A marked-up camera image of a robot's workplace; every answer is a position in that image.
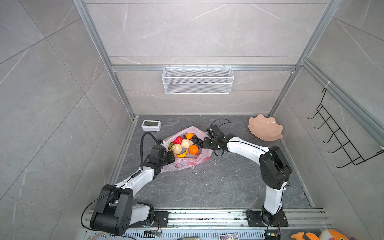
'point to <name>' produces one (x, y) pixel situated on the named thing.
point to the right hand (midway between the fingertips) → (205, 142)
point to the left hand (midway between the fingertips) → (174, 151)
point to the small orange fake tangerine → (189, 135)
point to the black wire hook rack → (346, 144)
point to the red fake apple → (178, 140)
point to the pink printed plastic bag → (190, 161)
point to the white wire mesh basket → (197, 80)
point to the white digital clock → (151, 125)
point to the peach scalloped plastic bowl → (265, 128)
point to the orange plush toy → (328, 234)
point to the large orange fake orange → (193, 149)
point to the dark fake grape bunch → (196, 140)
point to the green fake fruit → (170, 145)
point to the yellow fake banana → (183, 155)
